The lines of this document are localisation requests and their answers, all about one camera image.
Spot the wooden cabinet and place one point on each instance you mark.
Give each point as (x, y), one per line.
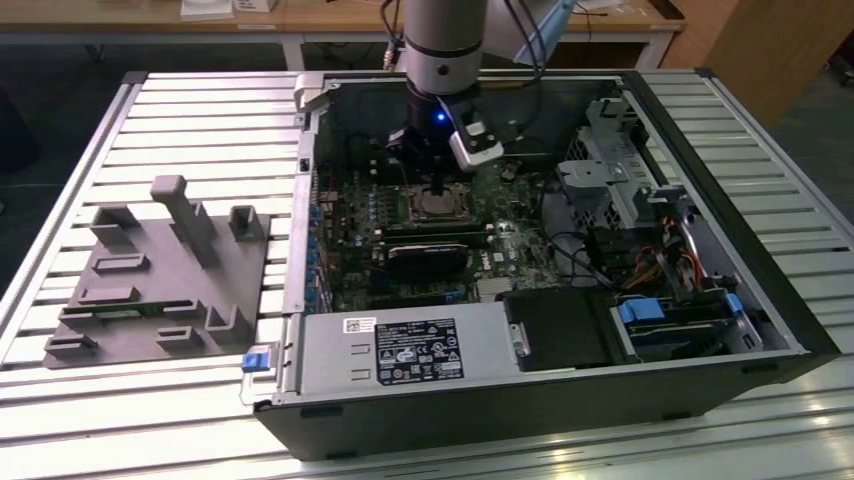
(767, 50)

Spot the white box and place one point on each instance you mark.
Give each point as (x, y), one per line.
(207, 10)

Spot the wooden desk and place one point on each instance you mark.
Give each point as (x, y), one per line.
(100, 25)

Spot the grey power supply unit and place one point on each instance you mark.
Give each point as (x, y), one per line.
(333, 350)

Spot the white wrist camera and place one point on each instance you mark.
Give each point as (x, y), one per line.
(476, 150)

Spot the green motherboard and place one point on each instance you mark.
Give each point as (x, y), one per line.
(527, 250)

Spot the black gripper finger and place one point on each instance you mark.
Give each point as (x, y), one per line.
(400, 139)
(444, 180)

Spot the blue disk carrier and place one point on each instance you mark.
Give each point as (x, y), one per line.
(640, 312)

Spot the grey metal drive cage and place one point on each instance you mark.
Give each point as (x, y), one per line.
(587, 175)

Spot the blue case latch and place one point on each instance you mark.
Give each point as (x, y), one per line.
(256, 361)

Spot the silver CPU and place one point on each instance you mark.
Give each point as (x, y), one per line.
(443, 206)

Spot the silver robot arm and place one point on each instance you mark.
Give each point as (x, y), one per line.
(440, 45)

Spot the green RAM stick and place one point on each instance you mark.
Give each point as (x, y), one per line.
(123, 312)

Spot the black graphics card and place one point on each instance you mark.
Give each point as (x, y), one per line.
(427, 262)

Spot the pale blue teach pendant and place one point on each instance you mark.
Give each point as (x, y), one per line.
(550, 25)

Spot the CPU socket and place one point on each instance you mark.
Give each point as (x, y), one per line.
(440, 220)

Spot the grey parts rack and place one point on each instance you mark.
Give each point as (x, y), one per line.
(167, 300)

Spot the small blue clip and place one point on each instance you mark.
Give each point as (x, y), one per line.
(732, 305)

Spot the black PC case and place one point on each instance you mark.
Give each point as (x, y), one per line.
(467, 425)

